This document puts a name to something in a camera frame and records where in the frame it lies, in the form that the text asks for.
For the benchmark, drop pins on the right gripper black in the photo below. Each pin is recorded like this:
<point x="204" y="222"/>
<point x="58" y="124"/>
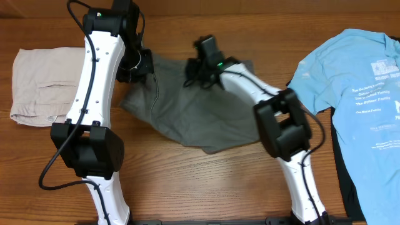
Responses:
<point x="190" y="71"/>

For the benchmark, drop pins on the folded beige shorts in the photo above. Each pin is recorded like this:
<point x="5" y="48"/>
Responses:
<point x="44" y="84"/>

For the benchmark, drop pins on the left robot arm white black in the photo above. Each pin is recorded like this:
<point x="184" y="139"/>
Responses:
<point x="114" y="52"/>

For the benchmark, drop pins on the light blue printed t-shirt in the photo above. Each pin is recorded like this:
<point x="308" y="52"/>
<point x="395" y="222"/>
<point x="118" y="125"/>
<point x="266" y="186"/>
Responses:
<point x="357" y="74"/>

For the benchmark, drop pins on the grey shorts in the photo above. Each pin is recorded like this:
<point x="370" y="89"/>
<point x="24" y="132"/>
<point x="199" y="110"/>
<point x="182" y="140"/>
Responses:
<point x="211" y="119"/>

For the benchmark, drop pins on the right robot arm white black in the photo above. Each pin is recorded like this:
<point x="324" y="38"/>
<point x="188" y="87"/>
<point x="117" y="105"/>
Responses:
<point x="281" y="121"/>

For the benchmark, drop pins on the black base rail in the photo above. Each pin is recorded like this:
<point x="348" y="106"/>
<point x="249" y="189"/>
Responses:
<point x="215" y="222"/>

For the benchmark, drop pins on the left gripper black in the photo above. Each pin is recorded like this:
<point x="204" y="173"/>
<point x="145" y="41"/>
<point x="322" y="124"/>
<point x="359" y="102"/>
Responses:
<point x="148" y="67"/>

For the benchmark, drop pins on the black garment under t-shirt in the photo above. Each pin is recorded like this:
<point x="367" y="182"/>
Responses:
<point x="346" y="185"/>

